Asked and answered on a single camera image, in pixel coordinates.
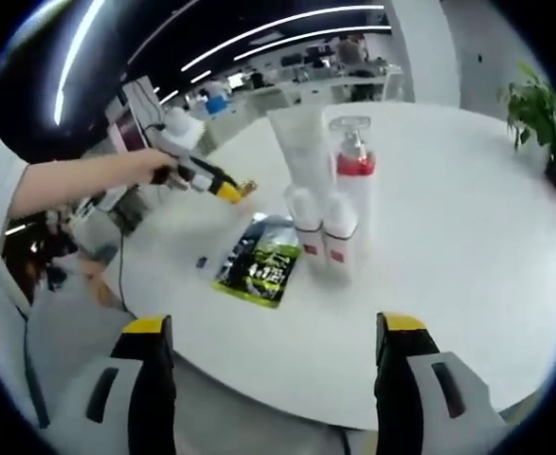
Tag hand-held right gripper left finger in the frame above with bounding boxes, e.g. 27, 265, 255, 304
51, 314, 178, 455

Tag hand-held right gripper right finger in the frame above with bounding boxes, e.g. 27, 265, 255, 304
375, 310, 500, 455

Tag white skincare sachet blue square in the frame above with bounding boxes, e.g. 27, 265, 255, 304
189, 248, 220, 277

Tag green and blue skincare sachet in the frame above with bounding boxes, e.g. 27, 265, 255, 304
210, 212, 304, 311

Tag large white skincare tube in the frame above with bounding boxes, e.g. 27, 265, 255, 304
264, 107, 338, 225

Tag small white skincare bottle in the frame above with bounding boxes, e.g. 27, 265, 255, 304
282, 185, 326, 282

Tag small clear bottle red label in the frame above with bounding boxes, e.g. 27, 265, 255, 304
321, 195, 359, 282

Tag red-collared white skincare pump bottle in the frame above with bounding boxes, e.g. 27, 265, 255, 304
328, 115, 379, 282

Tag person's left hand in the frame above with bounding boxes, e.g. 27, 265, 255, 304
146, 157, 185, 191

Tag open silver laptop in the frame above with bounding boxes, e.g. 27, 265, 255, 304
115, 77, 166, 154

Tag tan brown object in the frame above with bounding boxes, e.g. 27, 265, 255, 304
80, 257, 123, 310

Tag ceiling light strip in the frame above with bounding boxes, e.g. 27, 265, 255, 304
233, 25, 393, 63
180, 4, 386, 73

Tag row of white office desks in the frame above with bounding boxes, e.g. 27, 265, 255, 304
238, 64, 407, 106

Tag dark bag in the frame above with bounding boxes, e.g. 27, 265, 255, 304
0, 209, 81, 299

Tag potted green plant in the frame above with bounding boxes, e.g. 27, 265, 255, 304
496, 61, 556, 166

